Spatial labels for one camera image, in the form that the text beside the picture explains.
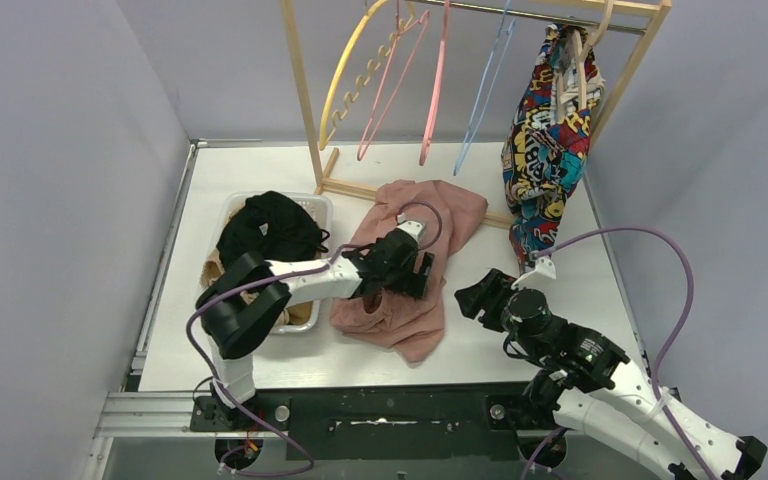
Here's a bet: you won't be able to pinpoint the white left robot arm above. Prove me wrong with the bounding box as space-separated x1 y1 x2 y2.
194 221 434 427

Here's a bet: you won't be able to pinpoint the wooden hanger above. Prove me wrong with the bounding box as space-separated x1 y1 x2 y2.
555 0 615 123

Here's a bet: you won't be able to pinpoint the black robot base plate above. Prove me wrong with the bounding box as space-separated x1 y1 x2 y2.
190 382 554 466

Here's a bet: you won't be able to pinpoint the pink shorts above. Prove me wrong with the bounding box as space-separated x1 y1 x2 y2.
329 180 488 363

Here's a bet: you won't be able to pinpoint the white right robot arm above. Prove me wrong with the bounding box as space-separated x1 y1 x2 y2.
455 269 768 479

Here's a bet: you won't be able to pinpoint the thin pink wire hanger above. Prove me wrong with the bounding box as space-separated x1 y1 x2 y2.
356 6 431 162

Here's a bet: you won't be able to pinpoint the wooden clothes rack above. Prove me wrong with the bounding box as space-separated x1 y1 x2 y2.
280 0 672 201

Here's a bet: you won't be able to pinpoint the yellow wire hanger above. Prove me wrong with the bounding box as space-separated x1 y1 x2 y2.
316 0 419 151

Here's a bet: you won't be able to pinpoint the white plastic basket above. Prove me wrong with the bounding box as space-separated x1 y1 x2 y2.
195 191 333 335

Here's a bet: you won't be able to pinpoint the light blue hanger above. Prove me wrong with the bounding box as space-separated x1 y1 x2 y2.
453 1 517 176

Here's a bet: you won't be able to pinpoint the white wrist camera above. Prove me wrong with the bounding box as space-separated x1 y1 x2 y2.
397 220 426 244
511 256 557 291

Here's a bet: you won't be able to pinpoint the black shorts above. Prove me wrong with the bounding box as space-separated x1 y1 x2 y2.
216 191 330 268

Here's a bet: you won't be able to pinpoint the beige shorts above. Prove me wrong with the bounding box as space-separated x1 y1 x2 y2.
199 251 292 326

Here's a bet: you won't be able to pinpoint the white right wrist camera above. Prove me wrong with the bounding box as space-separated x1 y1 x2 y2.
511 256 557 291

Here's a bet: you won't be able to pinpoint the thick pink plastic hanger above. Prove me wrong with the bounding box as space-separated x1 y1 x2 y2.
418 0 451 166

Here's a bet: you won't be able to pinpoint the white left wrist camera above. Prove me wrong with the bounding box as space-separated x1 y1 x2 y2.
397 220 426 244

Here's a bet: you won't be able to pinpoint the brown shorts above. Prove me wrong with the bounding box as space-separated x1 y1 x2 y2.
287 302 315 326

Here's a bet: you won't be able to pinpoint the colourful comic print shorts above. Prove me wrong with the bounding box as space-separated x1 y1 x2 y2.
501 24 601 273

